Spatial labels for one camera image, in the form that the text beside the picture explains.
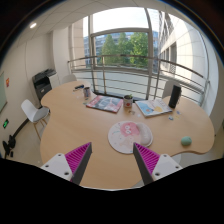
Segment white chair far right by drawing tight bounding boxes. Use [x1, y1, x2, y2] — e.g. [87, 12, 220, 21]
[162, 80, 181, 98]

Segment small potted plant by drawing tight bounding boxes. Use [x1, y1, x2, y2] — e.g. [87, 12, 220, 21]
[123, 95, 133, 108]

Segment red magazine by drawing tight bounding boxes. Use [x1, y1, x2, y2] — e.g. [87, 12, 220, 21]
[87, 95, 123, 113]

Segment black office printer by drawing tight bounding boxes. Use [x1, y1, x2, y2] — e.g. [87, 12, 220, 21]
[32, 69, 56, 100]

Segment white chair far left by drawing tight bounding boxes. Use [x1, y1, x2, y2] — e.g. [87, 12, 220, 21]
[61, 74, 77, 84]

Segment metal window railing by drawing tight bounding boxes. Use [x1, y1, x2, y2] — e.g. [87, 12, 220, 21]
[68, 54, 209, 105]

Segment blue picture book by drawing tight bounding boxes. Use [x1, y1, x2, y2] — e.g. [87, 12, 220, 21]
[135, 99, 172, 117]

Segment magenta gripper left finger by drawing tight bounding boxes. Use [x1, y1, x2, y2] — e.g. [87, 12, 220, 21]
[42, 143, 92, 185]

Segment black object on table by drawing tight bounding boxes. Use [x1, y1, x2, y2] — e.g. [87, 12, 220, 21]
[74, 84, 84, 90]

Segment patterned pen cup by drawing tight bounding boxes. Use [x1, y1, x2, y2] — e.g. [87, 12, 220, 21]
[83, 87, 91, 98]

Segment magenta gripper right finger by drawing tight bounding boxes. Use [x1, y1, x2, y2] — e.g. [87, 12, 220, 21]
[133, 143, 182, 185]

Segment round pink mouse pad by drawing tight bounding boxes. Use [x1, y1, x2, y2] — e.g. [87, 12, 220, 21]
[108, 121, 153, 154]

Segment teal computer mouse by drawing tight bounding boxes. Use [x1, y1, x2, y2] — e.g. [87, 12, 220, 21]
[181, 136, 192, 146]

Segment black cylindrical speaker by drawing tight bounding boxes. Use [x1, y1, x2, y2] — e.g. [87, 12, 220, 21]
[169, 85, 181, 109]

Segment white chair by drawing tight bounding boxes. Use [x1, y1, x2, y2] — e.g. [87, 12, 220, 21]
[20, 98, 51, 141]
[61, 74, 77, 84]
[162, 80, 181, 98]

